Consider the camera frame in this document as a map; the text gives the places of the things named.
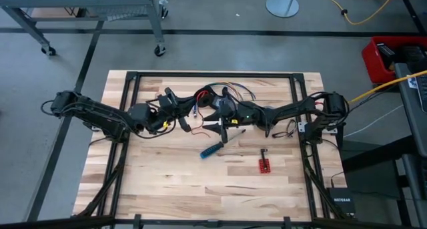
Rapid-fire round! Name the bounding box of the thick yellow cable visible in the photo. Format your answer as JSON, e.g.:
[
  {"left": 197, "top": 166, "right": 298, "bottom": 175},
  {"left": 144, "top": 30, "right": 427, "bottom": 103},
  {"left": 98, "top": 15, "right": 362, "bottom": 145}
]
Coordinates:
[{"left": 347, "top": 69, "right": 427, "bottom": 105}]

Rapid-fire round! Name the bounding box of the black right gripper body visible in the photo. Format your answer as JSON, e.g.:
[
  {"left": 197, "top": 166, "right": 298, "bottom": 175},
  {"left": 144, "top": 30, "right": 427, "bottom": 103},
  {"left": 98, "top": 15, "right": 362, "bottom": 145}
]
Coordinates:
[{"left": 220, "top": 87, "right": 268, "bottom": 144}]

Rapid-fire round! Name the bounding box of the grey side desk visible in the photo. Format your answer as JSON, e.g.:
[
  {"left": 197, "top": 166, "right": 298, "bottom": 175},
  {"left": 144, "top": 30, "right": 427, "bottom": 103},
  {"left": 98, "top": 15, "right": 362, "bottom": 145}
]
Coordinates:
[{"left": 394, "top": 62, "right": 427, "bottom": 203}]

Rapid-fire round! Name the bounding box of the round grey floor stand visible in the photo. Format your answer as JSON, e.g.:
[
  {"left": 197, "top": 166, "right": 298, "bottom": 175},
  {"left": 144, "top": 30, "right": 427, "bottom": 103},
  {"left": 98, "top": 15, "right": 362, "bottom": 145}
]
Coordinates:
[{"left": 265, "top": 0, "right": 300, "bottom": 19}]

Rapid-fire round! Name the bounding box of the grey metal wheeled cart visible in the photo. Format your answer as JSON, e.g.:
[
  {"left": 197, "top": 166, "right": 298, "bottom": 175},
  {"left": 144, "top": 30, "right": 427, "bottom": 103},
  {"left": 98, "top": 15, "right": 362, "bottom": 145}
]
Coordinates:
[{"left": 0, "top": 0, "right": 170, "bottom": 58}]

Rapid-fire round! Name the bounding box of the large red plastic bin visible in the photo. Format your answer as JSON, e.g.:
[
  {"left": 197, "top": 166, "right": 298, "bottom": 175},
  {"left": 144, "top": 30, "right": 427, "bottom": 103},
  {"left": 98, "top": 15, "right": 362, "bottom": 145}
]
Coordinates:
[{"left": 361, "top": 35, "right": 427, "bottom": 85}]

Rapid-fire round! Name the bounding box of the white floor cable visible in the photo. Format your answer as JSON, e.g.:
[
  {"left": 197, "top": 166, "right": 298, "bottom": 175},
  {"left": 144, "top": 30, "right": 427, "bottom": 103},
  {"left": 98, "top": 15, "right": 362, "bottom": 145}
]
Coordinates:
[{"left": 342, "top": 103, "right": 405, "bottom": 139}]

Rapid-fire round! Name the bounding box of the thin black cable coil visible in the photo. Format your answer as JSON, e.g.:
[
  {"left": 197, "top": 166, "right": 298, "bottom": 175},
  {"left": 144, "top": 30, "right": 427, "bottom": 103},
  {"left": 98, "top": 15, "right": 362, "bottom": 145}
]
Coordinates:
[{"left": 271, "top": 119, "right": 298, "bottom": 139}]

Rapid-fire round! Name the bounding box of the black aluminium table frame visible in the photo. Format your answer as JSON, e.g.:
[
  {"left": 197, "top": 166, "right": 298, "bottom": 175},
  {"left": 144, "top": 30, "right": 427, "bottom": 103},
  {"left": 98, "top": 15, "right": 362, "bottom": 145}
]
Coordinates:
[{"left": 0, "top": 70, "right": 427, "bottom": 229}]

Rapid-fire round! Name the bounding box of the coloured wire bundle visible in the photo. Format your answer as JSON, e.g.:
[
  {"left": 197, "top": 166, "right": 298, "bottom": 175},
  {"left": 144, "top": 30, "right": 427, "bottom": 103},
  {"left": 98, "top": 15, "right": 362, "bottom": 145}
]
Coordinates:
[{"left": 230, "top": 83, "right": 258, "bottom": 101}]

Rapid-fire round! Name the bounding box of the thin yellow extension cord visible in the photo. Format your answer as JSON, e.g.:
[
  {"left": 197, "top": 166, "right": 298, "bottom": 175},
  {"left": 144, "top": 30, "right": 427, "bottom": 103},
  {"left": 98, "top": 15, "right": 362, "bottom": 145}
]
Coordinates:
[{"left": 316, "top": 0, "right": 400, "bottom": 27}]

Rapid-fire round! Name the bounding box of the yellow wire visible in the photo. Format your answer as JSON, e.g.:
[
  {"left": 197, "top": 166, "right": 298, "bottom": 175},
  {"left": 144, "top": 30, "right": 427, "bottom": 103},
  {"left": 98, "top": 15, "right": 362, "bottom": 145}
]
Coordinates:
[{"left": 218, "top": 81, "right": 246, "bottom": 100}]

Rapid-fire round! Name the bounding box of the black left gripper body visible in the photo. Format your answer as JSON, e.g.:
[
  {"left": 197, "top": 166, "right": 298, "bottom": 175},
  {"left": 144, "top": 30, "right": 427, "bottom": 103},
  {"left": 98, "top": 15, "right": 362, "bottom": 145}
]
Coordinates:
[{"left": 145, "top": 87, "right": 193, "bottom": 134}]

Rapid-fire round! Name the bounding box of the blue black handled screwdriver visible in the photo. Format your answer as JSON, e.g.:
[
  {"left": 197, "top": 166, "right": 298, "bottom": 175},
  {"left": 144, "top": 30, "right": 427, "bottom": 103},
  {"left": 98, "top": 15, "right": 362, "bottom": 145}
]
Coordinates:
[{"left": 199, "top": 128, "right": 247, "bottom": 160}]

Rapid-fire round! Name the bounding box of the black Netgear network switch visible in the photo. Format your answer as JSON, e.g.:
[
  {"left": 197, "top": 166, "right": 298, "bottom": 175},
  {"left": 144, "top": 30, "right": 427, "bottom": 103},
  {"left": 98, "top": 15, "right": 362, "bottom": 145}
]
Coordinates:
[{"left": 326, "top": 187, "right": 356, "bottom": 217}]

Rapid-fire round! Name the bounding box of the red bit holder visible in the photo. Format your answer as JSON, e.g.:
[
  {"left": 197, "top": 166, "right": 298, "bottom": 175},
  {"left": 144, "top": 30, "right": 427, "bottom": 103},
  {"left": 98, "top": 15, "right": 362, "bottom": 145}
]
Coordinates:
[{"left": 258, "top": 158, "right": 272, "bottom": 174}]

